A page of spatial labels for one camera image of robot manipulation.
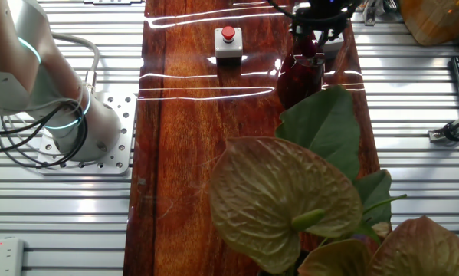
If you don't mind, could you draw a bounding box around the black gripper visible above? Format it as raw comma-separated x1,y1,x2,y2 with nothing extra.
291,0,352,46

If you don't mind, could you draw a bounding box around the anthurium plant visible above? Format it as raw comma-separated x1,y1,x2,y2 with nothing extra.
208,84,459,276

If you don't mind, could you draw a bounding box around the green push button box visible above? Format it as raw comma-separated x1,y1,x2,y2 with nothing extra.
323,32,345,61

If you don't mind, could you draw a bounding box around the silver metal clamp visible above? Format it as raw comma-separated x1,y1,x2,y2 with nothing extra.
361,0,398,27

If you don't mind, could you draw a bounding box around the red push button box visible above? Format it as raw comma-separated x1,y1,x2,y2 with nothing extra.
214,25,244,59

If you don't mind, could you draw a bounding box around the brown cardboard box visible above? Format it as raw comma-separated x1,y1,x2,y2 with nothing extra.
398,0,459,47

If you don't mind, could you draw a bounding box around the glossy wood pattern mat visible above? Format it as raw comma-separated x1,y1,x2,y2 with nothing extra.
122,0,382,276

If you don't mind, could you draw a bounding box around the white power strip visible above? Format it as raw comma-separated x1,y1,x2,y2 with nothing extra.
0,236,26,276

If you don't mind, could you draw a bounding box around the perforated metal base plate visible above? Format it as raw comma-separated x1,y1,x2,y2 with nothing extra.
35,91,137,176

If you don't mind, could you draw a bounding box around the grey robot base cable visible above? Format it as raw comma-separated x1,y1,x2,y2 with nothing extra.
51,32,102,93

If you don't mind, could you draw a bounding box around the black cable bundle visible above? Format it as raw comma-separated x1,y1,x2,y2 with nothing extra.
0,100,89,170

